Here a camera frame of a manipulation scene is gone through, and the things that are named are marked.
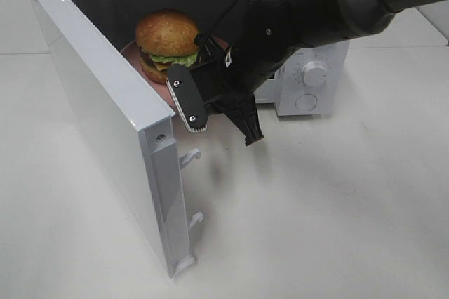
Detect white microwave oven body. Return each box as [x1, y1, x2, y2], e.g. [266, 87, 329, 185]
[34, 0, 366, 117]

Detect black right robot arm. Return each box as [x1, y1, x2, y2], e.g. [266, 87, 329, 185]
[185, 0, 444, 144]

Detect lower white timer knob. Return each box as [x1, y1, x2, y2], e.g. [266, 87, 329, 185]
[301, 60, 333, 87]

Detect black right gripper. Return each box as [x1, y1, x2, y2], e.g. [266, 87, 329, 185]
[192, 0, 302, 146]

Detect pink round plate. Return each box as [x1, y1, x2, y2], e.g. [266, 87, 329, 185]
[123, 35, 222, 105]

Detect white microwave door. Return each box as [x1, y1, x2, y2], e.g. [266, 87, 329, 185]
[31, 0, 203, 276]

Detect burger with lettuce and cheese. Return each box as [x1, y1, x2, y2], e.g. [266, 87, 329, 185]
[135, 8, 199, 84]

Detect round white door button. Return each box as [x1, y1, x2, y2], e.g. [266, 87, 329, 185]
[295, 93, 318, 112]

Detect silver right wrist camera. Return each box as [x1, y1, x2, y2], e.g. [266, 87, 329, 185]
[166, 64, 208, 133]

